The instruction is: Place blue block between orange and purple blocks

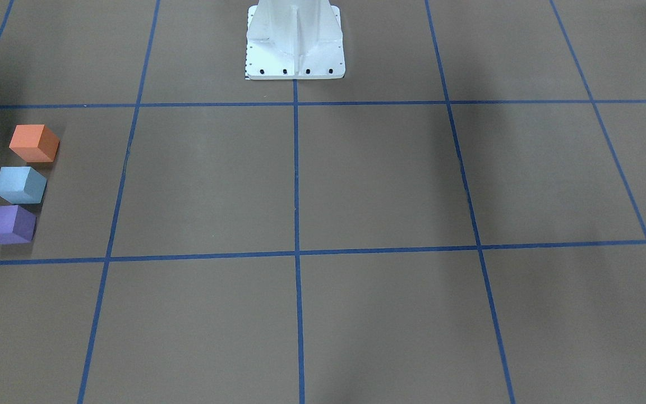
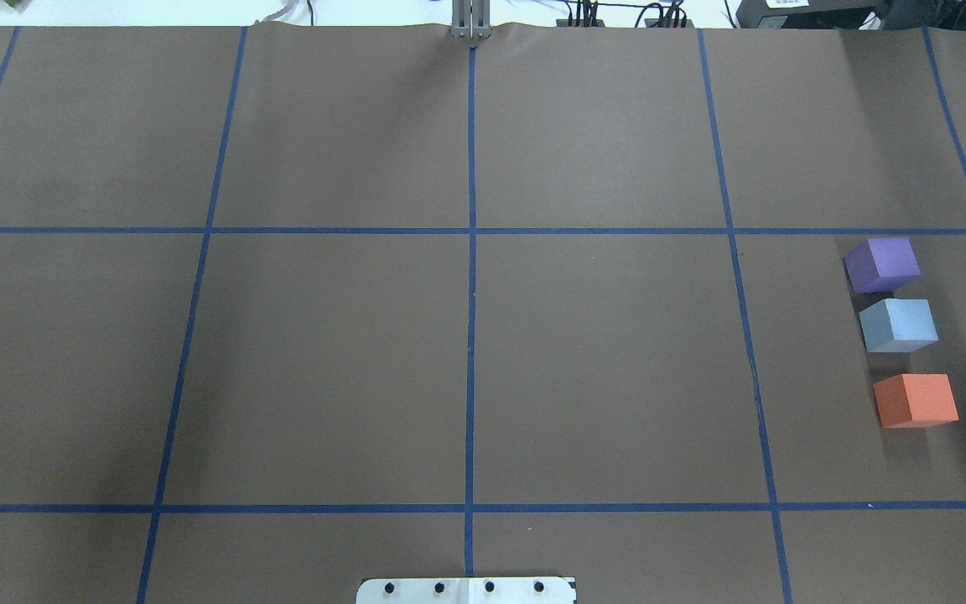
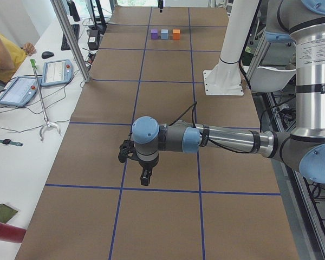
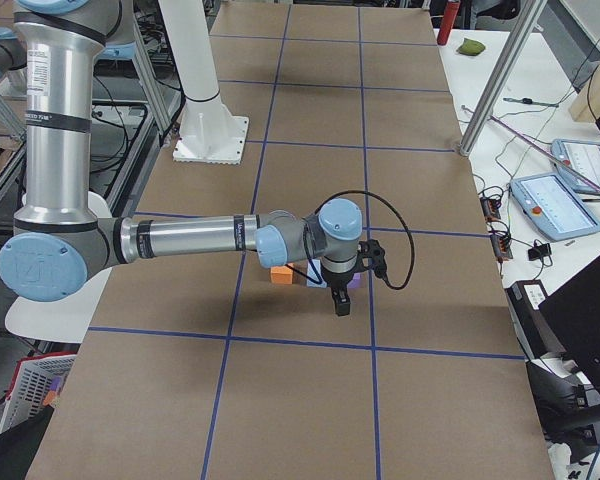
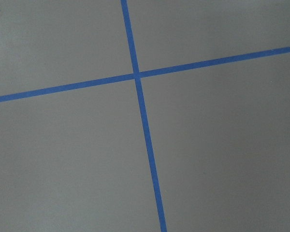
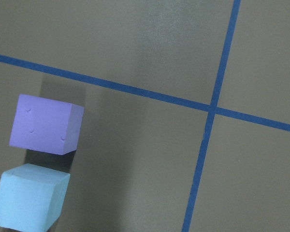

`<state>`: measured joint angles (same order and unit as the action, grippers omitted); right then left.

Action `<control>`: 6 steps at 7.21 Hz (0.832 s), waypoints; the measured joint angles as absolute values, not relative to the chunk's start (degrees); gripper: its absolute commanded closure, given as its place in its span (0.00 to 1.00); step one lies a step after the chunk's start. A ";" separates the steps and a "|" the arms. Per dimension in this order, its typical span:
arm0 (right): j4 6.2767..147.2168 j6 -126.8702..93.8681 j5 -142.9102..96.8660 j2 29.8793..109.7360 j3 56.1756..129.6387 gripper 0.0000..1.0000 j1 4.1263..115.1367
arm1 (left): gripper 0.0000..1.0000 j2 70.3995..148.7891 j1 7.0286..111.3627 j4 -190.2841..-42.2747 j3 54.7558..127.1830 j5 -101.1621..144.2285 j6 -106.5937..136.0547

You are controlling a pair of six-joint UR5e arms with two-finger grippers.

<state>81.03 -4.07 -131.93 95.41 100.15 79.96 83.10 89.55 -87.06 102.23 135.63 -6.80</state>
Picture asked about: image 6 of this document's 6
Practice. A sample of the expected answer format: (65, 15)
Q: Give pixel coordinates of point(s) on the light blue foam block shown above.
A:
(31, 197)

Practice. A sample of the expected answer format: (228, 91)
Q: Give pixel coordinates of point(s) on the purple foam block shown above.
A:
(46, 125)

